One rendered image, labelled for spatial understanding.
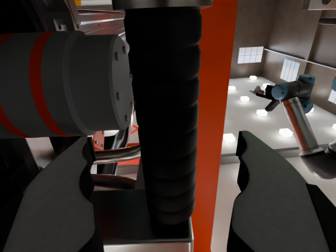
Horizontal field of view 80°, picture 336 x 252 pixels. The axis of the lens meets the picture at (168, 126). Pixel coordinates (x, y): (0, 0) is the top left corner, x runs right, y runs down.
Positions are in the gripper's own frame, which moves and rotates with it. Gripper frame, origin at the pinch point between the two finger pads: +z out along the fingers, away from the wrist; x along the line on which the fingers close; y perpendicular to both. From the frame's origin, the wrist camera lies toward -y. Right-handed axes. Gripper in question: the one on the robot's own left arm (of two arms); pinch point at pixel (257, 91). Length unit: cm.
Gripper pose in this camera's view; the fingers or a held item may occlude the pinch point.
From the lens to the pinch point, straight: 147.3
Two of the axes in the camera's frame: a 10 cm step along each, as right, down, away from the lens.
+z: -3.5, -4.5, 8.2
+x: -9.3, 0.8, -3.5
